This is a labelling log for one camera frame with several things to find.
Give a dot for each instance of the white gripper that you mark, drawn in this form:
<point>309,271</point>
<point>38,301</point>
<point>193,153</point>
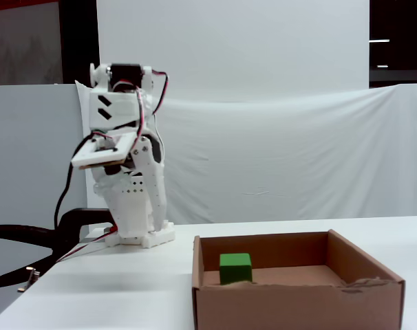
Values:
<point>144,151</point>

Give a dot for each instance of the green cube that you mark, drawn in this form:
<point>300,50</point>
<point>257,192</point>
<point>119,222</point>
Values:
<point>234,269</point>

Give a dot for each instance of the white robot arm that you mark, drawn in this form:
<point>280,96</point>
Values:
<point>115,106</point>

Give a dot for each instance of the brown cardboard box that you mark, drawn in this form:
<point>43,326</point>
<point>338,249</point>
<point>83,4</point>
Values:
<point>298,309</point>

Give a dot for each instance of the black table clamp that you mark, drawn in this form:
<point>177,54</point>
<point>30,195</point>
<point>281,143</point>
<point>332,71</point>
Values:
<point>22,230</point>

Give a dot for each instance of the white cloth backdrop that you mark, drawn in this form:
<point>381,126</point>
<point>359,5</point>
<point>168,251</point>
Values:
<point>263,154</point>

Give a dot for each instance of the small metal clamp lever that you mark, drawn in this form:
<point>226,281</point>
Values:
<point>31,275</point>

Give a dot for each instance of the grey partition panel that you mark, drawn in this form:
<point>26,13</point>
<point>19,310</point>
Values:
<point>22,137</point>

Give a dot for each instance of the white backdrop screen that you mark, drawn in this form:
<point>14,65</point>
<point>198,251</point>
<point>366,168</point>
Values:
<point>229,44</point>

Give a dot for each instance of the dark cabinet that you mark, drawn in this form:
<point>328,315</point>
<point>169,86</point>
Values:
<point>26,44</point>

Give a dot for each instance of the black shelf unit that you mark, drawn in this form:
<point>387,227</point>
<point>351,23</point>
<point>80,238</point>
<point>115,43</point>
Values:
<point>401,20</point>

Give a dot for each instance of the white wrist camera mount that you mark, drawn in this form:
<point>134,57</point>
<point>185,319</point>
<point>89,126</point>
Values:
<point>98,157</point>

